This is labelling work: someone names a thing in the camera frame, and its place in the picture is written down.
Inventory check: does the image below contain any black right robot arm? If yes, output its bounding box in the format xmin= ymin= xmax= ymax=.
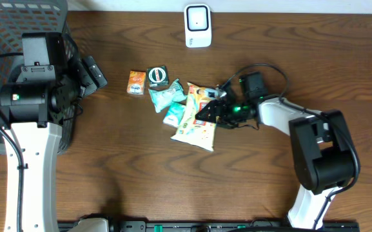
xmin=195 ymin=88 xmax=360 ymax=229

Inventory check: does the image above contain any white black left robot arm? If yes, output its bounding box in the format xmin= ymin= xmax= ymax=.
xmin=0 ymin=32 xmax=107 ymax=231

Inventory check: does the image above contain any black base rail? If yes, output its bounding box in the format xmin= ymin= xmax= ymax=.
xmin=58 ymin=220 xmax=360 ymax=232

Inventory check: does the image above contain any orange tissue pack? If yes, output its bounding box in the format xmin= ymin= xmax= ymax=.
xmin=126 ymin=71 xmax=146 ymax=95

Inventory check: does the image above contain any dark grey plastic basket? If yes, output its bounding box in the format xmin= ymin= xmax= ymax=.
xmin=0 ymin=0 xmax=81 ymax=88

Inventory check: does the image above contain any mint green snack pouch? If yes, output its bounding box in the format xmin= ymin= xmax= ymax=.
xmin=149 ymin=79 xmax=187 ymax=113

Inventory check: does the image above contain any green tissue pack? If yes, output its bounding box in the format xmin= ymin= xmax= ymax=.
xmin=163 ymin=102 xmax=186 ymax=128

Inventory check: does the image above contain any round green white item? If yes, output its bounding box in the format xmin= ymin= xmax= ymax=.
xmin=146 ymin=66 xmax=169 ymax=88

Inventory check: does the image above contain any white barcode scanner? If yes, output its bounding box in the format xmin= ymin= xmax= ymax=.
xmin=184 ymin=3 xmax=212 ymax=48

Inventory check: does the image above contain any yellow white snack bag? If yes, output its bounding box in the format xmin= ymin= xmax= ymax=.
xmin=171 ymin=82 xmax=219 ymax=151

